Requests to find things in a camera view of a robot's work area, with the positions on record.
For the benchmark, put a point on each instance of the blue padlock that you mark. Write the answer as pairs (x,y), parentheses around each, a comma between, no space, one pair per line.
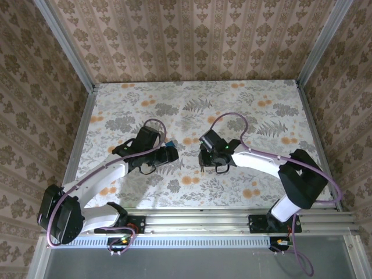
(171,143)

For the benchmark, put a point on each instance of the aluminium frame post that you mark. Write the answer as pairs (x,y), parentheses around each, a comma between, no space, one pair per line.
(67,46)
(322,43)

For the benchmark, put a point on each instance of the grey metal lower platform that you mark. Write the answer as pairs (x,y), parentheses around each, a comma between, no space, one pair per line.
(189,264)

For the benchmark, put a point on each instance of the long aluminium mounting rail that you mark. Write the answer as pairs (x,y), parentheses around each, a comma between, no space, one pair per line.
(197,222)

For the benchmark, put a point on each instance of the black connector box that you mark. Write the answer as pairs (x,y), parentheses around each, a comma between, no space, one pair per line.
(279,242)
(116,241)

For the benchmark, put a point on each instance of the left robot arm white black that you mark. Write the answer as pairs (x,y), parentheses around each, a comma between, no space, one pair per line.
(96,177)

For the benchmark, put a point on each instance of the aluminium table side rail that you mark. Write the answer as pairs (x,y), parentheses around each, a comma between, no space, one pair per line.
(310,116)
(84,116)

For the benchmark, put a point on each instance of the black right connector box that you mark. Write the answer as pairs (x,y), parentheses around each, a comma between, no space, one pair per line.
(279,242)

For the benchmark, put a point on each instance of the floral patterned table sheet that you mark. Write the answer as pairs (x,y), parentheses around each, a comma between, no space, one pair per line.
(186,96)

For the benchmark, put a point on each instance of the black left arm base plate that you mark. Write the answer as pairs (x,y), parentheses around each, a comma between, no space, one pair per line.
(139,224)

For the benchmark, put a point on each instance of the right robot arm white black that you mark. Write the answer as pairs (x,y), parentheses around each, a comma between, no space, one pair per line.
(255,161)

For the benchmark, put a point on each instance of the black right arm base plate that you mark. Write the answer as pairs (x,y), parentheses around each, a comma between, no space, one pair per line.
(255,225)

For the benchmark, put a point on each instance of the black left connector box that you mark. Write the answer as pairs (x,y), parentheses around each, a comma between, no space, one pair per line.
(116,241)

